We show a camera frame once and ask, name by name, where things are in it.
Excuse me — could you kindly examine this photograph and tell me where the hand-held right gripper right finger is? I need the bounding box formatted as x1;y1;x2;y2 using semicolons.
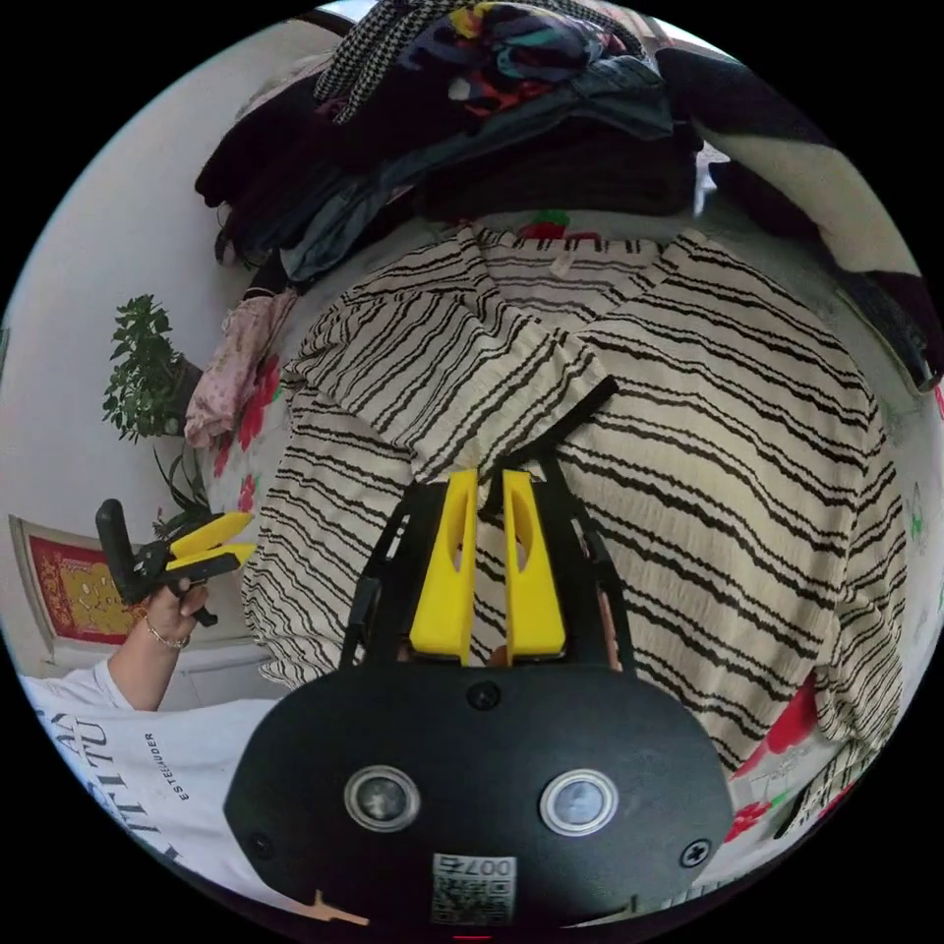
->
501;468;568;661

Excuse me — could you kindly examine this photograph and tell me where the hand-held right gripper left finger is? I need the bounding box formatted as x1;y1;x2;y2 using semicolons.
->
409;468;480;661

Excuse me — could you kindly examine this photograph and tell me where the black and white striped shirt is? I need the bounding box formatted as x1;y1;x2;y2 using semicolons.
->
241;224;913;839

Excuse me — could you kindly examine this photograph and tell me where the person's left forearm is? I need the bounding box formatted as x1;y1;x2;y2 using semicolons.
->
106;624;190;714

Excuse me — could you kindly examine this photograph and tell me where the long-leaved green plant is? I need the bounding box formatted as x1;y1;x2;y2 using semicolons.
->
149;442;213;541

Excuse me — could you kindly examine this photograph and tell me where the person's left hand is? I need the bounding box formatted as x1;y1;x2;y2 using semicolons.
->
143;580;212;650

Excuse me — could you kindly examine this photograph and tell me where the red and gold framed picture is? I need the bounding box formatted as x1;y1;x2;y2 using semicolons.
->
8;512;150;659

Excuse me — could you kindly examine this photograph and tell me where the bushy green potted plant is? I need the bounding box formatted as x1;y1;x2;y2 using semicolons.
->
101;294;202;445

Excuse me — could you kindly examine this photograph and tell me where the person's body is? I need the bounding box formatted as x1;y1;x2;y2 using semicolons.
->
18;656;370;927

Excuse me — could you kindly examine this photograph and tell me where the pile of clothes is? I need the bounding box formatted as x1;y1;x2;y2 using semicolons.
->
182;0;944;446

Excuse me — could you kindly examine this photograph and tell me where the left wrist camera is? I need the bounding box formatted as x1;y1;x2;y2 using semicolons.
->
95;499;143;604

